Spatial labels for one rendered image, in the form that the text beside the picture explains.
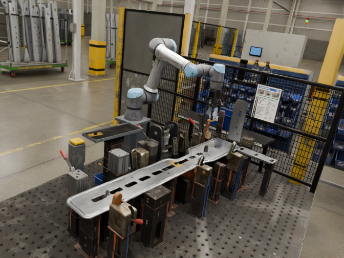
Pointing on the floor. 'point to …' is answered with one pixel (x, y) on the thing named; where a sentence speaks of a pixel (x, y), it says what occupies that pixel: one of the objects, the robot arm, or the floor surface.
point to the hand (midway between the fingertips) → (212, 116)
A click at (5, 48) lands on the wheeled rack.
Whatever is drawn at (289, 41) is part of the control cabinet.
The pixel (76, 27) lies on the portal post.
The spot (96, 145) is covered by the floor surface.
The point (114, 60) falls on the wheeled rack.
